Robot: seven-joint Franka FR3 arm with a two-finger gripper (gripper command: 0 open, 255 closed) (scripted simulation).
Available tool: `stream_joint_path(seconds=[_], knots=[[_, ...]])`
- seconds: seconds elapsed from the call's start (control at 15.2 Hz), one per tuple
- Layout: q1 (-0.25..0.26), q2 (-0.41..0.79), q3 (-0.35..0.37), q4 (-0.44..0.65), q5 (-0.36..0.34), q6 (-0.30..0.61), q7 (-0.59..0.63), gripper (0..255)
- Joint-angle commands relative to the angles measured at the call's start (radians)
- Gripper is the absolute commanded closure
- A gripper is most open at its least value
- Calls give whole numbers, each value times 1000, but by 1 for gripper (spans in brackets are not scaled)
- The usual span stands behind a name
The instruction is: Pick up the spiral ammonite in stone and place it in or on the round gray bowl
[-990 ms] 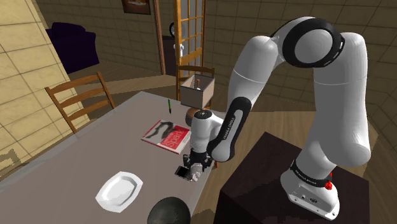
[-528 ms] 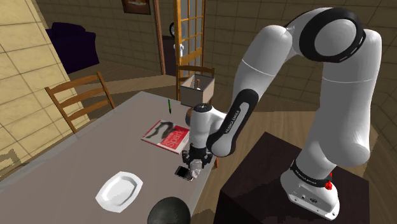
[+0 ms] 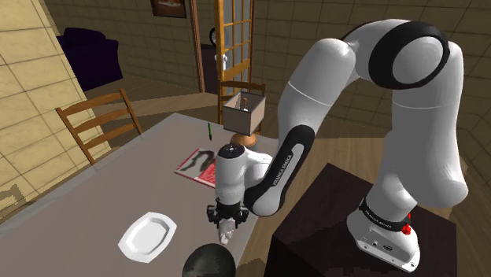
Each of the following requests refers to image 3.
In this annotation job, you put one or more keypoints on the green pen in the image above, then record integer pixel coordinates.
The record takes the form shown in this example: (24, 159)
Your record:
(210, 131)

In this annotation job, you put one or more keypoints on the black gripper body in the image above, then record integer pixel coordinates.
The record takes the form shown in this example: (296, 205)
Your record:
(227, 213)

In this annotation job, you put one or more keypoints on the dark purple sofa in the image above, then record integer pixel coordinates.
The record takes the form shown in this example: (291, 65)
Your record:
(90, 55)

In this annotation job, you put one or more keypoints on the grey table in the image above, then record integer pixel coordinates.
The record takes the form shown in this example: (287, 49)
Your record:
(96, 199)

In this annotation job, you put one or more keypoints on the wooden glazed door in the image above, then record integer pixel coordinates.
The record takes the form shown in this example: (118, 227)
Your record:
(234, 38)

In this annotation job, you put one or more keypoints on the small white grey object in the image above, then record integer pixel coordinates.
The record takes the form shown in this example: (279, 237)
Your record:
(226, 232)

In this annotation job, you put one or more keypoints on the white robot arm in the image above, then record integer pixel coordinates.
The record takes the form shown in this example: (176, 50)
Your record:
(418, 126)

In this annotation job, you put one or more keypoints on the white rectangular plate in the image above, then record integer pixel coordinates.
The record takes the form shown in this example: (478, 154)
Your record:
(147, 236)

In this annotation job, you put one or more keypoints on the dark robot stand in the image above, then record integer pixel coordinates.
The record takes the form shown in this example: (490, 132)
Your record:
(318, 230)

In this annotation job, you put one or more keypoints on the framed wall picture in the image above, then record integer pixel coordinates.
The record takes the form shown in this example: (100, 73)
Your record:
(168, 7)

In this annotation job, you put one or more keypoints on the red and white magazine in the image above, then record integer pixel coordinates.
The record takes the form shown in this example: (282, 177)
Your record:
(197, 167)

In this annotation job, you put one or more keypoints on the table lamp with square shade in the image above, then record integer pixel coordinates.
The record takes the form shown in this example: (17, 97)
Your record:
(244, 113)

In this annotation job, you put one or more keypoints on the dark round bowl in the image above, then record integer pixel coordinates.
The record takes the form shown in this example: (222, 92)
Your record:
(209, 262)

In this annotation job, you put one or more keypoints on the wooden slatted chair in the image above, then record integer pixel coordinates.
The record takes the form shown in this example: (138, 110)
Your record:
(98, 122)

